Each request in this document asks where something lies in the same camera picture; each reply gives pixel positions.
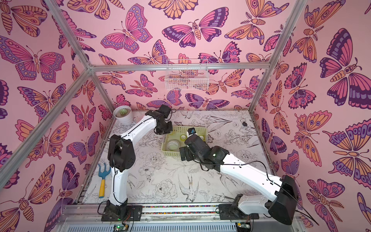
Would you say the light green plastic storage basket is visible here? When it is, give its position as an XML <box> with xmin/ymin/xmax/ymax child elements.
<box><xmin>161</xmin><ymin>125</ymin><xmax>208</xmax><ymax>158</ymax></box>

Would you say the large clear tape roll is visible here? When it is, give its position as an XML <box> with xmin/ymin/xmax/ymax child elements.
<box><xmin>166</xmin><ymin>139</ymin><xmax>180</xmax><ymax>152</ymax></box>

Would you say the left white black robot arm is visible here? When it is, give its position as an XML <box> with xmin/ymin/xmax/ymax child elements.
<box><xmin>101</xmin><ymin>105</ymin><xmax>173</xmax><ymax>221</ymax></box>

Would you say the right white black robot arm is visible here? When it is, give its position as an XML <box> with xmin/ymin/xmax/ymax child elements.
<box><xmin>179</xmin><ymin>145</ymin><xmax>299</xmax><ymax>225</ymax></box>

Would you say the white pot with succulent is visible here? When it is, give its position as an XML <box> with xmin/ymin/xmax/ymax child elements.
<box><xmin>113</xmin><ymin>105</ymin><xmax>133</xmax><ymax>126</ymax></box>

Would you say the blue plastic fork tool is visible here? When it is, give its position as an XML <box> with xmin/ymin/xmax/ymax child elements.
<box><xmin>98</xmin><ymin>163</ymin><xmax>111</xmax><ymax>198</ymax></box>

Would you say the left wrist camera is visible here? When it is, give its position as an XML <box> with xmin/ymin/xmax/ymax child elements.
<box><xmin>157</xmin><ymin>104</ymin><xmax>172</xmax><ymax>119</ymax></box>

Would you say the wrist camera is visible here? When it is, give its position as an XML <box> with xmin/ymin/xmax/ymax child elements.
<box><xmin>185</xmin><ymin>128</ymin><xmax>211</xmax><ymax>156</ymax></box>
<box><xmin>157</xmin><ymin>104</ymin><xmax>172</xmax><ymax>119</ymax></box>

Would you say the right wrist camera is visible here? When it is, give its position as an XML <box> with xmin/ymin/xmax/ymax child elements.
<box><xmin>185</xmin><ymin>128</ymin><xmax>211</xmax><ymax>156</ymax></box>

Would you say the white wire wall basket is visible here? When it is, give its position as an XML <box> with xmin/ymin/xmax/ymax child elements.
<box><xmin>164</xmin><ymin>59</ymin><xmax>210</xmax><ymax>91</ymax></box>

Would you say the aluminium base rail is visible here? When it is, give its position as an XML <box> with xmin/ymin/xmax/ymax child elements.
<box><xmin>54</xmin><ymin>203</ymin><xmax>306</xmax><ymax>232</ymax></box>

